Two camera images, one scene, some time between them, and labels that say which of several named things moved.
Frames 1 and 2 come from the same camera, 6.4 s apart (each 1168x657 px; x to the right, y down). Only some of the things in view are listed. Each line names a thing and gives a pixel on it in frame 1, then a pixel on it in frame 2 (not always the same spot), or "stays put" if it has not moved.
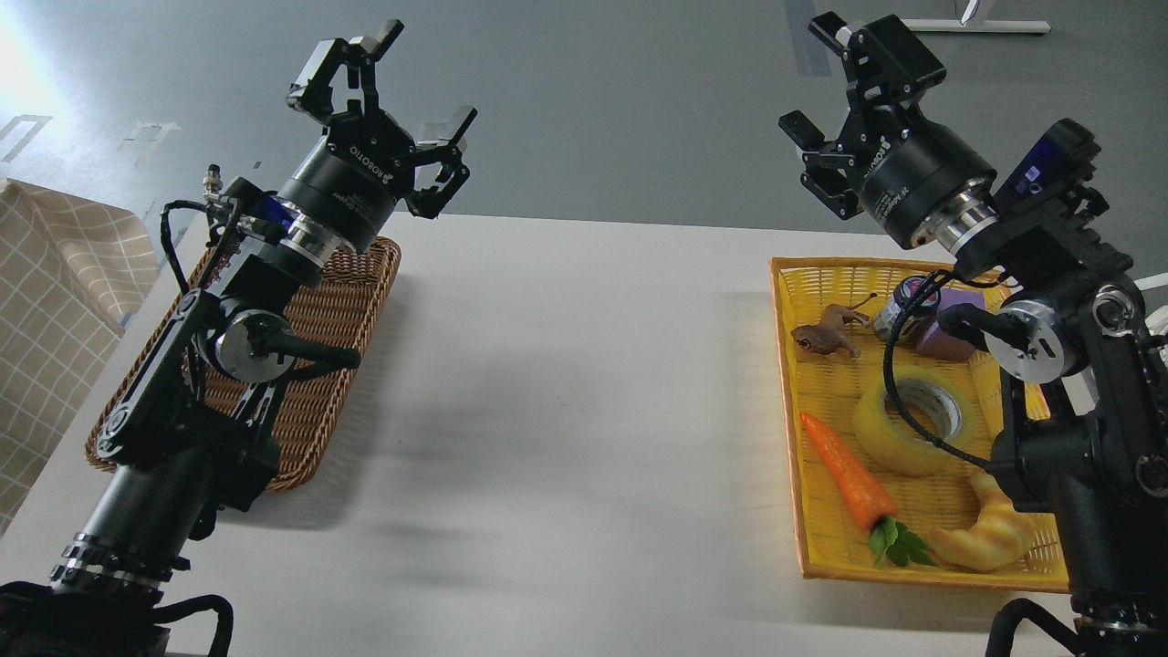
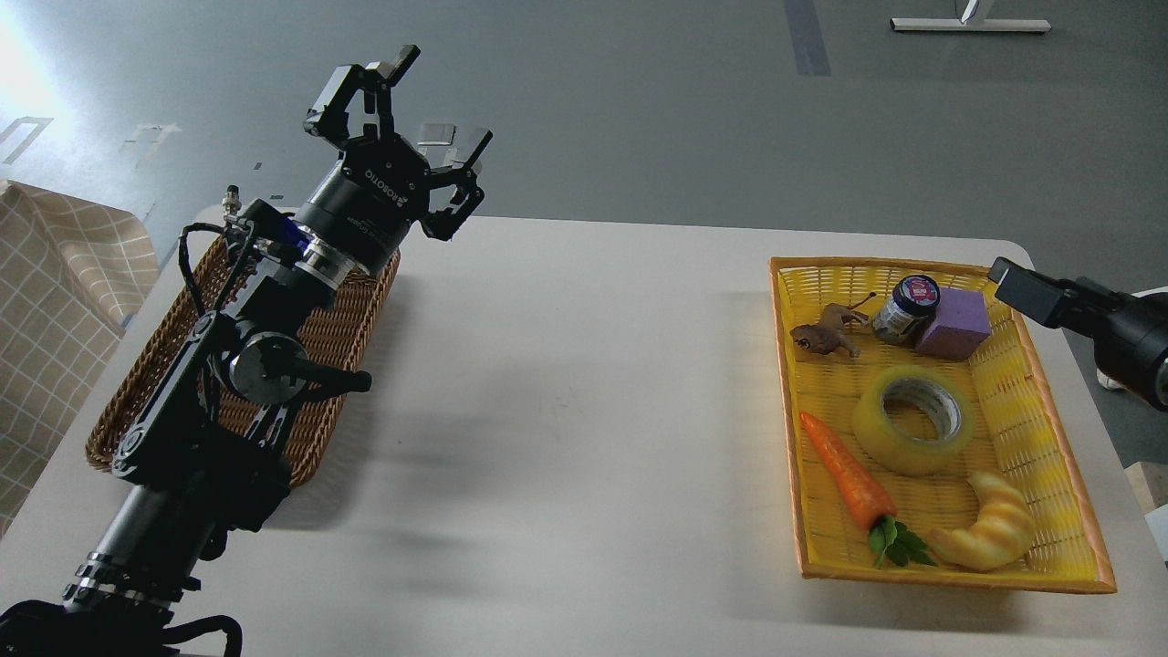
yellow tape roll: x=887 y=447 stays put
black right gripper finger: x=824 y=163 to x=1055 y=303
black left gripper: x=349 y=182 to x=366 y=206
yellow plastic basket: x=891 y=424 stays put
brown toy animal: x=831 y=335 stays put
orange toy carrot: x=866 y=501 stays put
